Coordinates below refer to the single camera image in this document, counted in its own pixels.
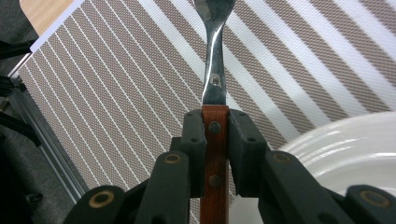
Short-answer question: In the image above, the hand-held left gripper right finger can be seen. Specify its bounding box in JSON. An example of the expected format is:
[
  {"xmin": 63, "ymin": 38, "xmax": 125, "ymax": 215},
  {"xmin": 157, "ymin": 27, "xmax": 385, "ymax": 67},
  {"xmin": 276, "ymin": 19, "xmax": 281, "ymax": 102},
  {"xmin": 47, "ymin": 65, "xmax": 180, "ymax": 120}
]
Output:
[{"xmin": 227, "ymin": 108, "xmax": 269, "ymax": 199}]

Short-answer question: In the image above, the aluminium table frame rail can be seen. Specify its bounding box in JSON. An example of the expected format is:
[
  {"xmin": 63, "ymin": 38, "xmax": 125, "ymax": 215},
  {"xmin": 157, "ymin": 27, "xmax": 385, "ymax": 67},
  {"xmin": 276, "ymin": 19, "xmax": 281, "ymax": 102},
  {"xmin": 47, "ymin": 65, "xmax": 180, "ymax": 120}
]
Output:
[{"xmin": 7, "ymin": 53, "xmax": 92, "ymax": 204}]

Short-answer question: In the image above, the fork with wooden handle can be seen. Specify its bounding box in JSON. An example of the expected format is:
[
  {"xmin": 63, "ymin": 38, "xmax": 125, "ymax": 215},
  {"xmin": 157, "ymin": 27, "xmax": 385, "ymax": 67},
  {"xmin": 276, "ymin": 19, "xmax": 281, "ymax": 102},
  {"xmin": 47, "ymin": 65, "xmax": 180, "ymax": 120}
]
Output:
[{"xmin": 192, "ymin": 0, "xmax": 237, "ymax": 224}]

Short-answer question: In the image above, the white ribbed plate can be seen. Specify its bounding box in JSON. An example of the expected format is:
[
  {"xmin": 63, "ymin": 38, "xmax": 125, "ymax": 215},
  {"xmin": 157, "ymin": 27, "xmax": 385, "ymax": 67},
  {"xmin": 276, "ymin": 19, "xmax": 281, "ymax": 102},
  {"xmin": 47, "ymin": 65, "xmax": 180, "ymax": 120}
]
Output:
[{"xmin": 228, "ymin": 110, "xmax": 396, "ymax": 224}]

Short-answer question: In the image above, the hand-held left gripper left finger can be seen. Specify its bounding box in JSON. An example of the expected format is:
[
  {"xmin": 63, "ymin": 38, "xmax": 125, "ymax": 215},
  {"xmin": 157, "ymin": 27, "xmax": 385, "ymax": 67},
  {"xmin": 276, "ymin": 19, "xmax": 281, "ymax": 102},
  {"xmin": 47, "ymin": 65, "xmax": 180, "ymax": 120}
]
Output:
[{"xmin": 180, "ymin": 108, "xmax": 208, "ymax": 199}]

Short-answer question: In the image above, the black stand leg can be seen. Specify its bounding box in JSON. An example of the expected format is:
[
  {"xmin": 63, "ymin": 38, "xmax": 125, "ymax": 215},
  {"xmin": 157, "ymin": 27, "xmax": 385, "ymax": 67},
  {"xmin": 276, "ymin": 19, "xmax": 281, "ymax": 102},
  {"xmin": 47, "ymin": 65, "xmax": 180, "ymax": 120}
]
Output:
[
  {"xmin": 0, "ymin": 39, "xmax": 40, "ymax": 61},
  {"xmin": 0, "ymin": 111, "xmax": 42, "ymax": 147}
]

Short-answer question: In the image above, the brown and white striped placemat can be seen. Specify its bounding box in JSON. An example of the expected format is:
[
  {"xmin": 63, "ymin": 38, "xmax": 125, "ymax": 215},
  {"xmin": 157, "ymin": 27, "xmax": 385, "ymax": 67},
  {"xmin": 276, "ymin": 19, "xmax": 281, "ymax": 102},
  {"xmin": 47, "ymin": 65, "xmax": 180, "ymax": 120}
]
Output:
[{"xmin": 17, "ymin": 0, "xmax": 396, "ymax": 224}]

